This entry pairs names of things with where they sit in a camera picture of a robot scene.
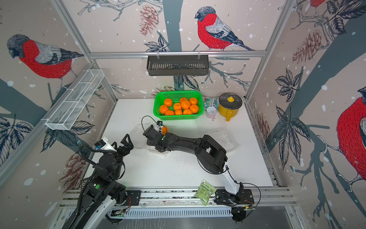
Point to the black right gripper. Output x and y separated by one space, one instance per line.
149 142

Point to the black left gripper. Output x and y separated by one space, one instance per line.
125 151

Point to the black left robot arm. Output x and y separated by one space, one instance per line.
102 191

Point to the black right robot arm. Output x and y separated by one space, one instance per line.
211 157

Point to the green plastic basket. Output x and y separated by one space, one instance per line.
176 96

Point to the green snack packet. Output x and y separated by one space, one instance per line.
210 101

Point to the yellow pot with lid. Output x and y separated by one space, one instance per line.
229 105

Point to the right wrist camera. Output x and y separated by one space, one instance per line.
159 125

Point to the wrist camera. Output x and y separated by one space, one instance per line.
103 145
159 125

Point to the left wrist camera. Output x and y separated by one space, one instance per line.
103 145

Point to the white wire wall basket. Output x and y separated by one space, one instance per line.
69 110

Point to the green sachet on rail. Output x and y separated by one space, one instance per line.
204 192

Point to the black wire shelf basket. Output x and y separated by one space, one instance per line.
176 65

